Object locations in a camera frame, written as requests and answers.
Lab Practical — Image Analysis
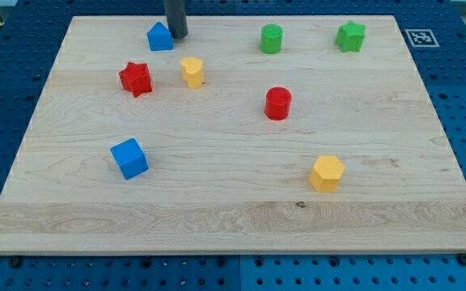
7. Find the red star block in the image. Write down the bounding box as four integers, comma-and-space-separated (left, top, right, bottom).
119, 62, 153, 98

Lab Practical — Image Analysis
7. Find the blue triangle block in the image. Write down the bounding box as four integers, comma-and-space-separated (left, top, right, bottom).
146, 22, 174, 51

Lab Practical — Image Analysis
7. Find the green star block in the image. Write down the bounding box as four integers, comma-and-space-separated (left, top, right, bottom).
335, 20, 366, 53

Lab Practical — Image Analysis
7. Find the red cylinder block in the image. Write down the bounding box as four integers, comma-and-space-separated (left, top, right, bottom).
265, 87, 292, 120

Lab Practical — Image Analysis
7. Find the light wooden board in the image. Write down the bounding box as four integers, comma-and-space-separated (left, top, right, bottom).
0, 15, 466, 256

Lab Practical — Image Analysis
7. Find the yellow heart block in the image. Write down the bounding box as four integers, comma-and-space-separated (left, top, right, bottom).
180, 57, 204, 89

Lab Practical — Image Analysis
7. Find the yellow hexagon block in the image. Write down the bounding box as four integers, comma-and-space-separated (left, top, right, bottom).
309, 155, 345, 192

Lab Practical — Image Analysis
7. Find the blue cube block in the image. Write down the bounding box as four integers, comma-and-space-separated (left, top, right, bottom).
110, 138, 149, 180

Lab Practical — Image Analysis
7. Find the green cylinder block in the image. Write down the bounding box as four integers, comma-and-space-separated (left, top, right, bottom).
260, 23, 283, 54

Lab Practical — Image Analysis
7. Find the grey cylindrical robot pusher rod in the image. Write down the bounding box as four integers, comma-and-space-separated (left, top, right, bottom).
163, 0, 188, 40

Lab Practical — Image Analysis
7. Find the black white fiducial marker tag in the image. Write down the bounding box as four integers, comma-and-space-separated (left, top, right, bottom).
405, 28, 439, 48

